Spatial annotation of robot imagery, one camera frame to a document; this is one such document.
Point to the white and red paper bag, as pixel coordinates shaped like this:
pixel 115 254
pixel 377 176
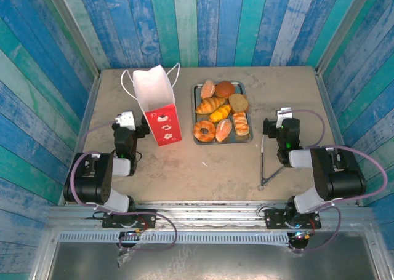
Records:
pixel 161 126

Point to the glazed ridged fake bread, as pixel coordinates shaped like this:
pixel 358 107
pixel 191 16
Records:
pixel 240 123

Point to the dark brown fake bread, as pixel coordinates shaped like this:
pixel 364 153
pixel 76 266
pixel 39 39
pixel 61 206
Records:
pixel 238 103

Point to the metal tongs with white tips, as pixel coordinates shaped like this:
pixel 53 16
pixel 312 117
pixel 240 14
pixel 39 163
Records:
pixel 262 169

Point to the sugared oval fake bread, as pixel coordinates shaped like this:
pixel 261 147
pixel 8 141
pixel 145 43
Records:
pixel 223 130

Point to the yellow orange striped fake bread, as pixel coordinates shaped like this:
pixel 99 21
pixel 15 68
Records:
pixel 220 114

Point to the fake croissant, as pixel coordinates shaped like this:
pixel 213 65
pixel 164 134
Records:
pixel 209 105

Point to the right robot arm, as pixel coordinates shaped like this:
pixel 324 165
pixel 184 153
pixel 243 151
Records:
pixel 338 175

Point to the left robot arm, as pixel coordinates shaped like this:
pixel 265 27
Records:
pixel 92 181

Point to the metal baking tray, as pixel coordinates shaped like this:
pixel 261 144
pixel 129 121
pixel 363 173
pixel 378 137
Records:
pixel 249 133

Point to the small circuit board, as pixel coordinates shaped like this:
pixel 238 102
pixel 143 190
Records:
pixel 133 233
pixel 300 236

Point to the grey metal sheet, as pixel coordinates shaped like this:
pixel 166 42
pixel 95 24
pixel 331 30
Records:
pixel 215 261

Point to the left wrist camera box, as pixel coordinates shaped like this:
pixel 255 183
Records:
pixel 125 120

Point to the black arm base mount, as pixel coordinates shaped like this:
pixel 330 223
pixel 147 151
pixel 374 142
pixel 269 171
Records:
pixel 275 219
pixel 144 219

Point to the aluminium front rail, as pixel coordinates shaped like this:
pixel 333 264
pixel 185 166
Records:
pixel 209 213

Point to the aluminium corner post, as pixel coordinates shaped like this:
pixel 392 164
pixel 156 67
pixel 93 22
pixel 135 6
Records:
pixel 74 30
pixel 341 30

